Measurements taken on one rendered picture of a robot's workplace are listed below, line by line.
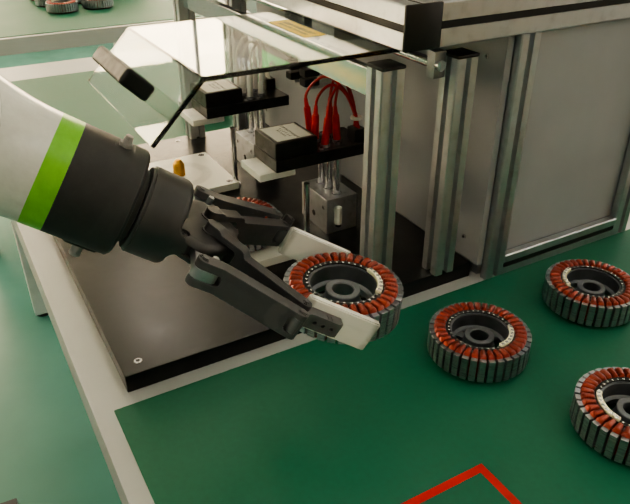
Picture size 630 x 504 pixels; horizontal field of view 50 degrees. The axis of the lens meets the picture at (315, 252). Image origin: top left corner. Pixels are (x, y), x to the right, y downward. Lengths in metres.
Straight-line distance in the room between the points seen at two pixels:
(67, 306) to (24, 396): 1.09
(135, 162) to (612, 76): 0.65
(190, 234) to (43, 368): 1.54
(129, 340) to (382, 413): 0.29
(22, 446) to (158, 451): 1.18
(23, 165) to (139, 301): 0.37
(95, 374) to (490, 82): 0.56
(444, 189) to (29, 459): 1.29
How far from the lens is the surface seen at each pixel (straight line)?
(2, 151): 0.52
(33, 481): 1.76
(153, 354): 0.77
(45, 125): 0.54
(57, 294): 0.94
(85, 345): 0.84
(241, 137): 1.19
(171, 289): 0.87
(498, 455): 0.69
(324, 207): 0.96
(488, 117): 0.85
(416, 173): 0.98
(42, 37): 2.42
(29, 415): 1.93
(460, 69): 0.78
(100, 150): 0.54
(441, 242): 0.87
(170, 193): 0.55
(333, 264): 0.66
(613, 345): 0.86
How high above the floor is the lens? 1.24
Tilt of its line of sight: 30 degrees down
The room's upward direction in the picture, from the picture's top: straight up
